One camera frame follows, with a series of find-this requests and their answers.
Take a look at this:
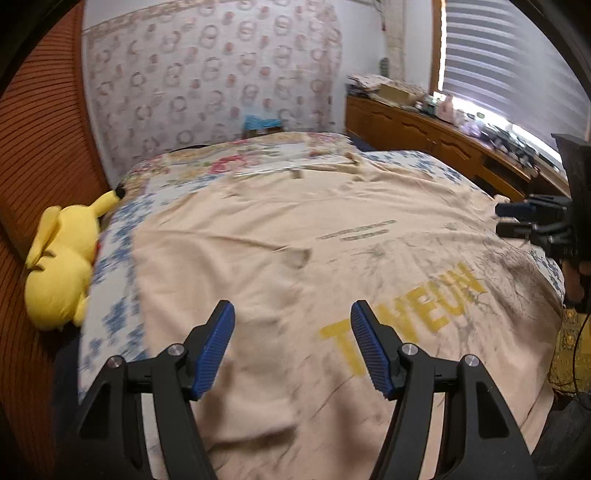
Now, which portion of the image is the beige printed t-shirt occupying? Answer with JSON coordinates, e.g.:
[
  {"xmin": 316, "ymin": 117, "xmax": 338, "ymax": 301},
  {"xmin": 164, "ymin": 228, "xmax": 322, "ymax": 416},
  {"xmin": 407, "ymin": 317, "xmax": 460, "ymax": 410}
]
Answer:
[{"xmin": 132, "ymin": 156, "xmax": 562, "ymax": 479}]

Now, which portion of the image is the person's right hand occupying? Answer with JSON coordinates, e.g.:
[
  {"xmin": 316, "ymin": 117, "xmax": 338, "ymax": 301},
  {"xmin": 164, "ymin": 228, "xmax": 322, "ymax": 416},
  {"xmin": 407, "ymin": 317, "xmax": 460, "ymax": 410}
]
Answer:
[{"xmin": 561, "ymin": 260, "xmax": 591, "ymax": 305}]

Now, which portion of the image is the pink bottle on cabinet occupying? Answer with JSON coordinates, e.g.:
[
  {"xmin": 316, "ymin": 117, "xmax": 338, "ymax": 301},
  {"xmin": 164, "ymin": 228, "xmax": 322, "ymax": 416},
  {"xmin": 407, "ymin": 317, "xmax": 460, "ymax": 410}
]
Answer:
[{"xmin": 435, "ymin": 95, "xmax": 456, "ymax": 124}]

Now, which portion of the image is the zebra roller window blind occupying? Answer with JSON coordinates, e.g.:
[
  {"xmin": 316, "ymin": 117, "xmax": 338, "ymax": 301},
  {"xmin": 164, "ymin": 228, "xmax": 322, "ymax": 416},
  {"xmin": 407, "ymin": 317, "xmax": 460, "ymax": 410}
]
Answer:
[{"xmin": 442, "ymin": 0, "xmax": 590, "ymax": 148}]

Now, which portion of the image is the yellow Pikachu plush toy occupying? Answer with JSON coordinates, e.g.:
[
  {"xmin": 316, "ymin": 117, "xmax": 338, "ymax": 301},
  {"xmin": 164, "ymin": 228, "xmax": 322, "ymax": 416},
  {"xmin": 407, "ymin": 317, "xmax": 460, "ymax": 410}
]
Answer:
[{"xmin": 24, "ymin": 185, "xmax": 125, "ymax": 331}]

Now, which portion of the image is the wooden sideboard cabinet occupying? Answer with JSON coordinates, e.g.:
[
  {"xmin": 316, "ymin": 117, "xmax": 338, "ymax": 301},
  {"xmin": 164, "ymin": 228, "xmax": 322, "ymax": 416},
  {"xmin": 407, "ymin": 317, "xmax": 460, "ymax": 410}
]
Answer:
[{"xmin": 345, "ymin": 96, "xmax": 570, "ymax": 201}]

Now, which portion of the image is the cardboard box on cabinet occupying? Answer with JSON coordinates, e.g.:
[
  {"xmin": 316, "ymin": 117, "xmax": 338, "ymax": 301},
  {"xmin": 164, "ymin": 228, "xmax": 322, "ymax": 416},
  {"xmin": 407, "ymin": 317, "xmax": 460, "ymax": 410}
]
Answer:
[{"xmin": 378, "ymin": 84, "xmax": 425, "ymax": 106}]

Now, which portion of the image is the folded patterned cloth stack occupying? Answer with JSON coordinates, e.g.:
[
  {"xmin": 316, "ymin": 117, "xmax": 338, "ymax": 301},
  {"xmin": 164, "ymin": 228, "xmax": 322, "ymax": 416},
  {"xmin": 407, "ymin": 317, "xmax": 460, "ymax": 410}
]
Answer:
[{"xmin": 348, "ymin": 74, "xmax": 393, "ymax": 91}]

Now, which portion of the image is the cream side window curtain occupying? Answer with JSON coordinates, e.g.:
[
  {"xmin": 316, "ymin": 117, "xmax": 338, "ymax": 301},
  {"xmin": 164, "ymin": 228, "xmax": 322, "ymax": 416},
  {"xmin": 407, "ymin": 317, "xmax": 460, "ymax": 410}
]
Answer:
[{"xmin": 382, "ymin": 0, "xmax": 406, "ymax": 80}]

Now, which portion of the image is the rose pattern fleece blanket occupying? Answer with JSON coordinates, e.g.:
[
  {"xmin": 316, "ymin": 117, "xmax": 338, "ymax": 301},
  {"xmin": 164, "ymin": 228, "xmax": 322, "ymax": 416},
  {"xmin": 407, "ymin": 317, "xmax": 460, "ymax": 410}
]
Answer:
[{"xmin": 122, "ymin": 132, "xmax": 360, "ymax": 201}]

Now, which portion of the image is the brown louvered wardrobe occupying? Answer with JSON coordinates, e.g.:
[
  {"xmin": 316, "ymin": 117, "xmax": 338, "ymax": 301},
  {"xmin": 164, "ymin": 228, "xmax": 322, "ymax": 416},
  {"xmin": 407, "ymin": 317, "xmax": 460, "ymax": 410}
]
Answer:
[{"xmin": 1, "ymin": 1, "xmax": 108, "ymax": 472}]

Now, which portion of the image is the blue item on box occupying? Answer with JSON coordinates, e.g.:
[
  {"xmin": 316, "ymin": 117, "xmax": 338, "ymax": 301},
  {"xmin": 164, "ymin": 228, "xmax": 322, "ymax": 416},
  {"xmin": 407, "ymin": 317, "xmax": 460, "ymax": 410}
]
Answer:
[{"xmin": 242, "ymin": 115, "xmax": 283, "ymax": 139}]

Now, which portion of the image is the circle pattern sheer curtain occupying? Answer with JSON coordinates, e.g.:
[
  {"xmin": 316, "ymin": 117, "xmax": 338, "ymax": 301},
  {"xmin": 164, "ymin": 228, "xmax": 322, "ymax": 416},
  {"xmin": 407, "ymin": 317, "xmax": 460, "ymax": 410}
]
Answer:
[{"xmin": 83, "ymin": 1, "xmax": 342, "ymax": 182}]

